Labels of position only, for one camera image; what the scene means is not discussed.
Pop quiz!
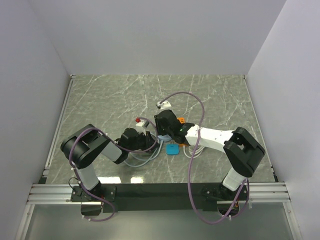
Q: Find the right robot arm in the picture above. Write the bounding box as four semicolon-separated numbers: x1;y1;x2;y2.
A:
154;109;266;201

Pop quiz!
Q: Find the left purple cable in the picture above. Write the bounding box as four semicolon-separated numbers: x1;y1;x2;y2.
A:
68;117;159;223

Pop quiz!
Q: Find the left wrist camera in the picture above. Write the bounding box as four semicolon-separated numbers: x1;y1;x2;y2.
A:
135;117;150;135

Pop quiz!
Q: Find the orange power strip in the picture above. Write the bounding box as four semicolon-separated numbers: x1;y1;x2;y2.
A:
177;117;187;147

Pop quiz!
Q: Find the light blue power cable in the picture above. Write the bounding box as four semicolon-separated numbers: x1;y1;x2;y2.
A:
123;123;166;168

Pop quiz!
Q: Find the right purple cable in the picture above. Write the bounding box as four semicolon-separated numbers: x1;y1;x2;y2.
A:
159;91;250;225

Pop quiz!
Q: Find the purple cable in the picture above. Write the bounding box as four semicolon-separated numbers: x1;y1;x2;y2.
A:
68;117;159;223
159;91;250;225

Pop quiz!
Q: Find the blue square adapter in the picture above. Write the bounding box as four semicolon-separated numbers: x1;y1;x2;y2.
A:
165;143;180;156

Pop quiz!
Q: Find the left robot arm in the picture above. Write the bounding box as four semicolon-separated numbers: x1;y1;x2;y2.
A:
60;124;160;201

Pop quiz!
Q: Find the round light blue power strip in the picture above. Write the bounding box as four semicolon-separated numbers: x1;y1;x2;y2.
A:
157;134;172;143

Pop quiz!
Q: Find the black base beam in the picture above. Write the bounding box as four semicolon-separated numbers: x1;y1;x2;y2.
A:
70;182;248;217

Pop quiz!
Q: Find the white power cable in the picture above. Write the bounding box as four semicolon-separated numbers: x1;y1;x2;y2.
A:
183;146;206;159

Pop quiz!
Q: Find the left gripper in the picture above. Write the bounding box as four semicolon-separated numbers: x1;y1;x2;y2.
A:
127;129;161;152

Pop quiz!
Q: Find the aluminium rail frame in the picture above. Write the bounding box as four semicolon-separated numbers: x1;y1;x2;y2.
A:
15;74;303;240

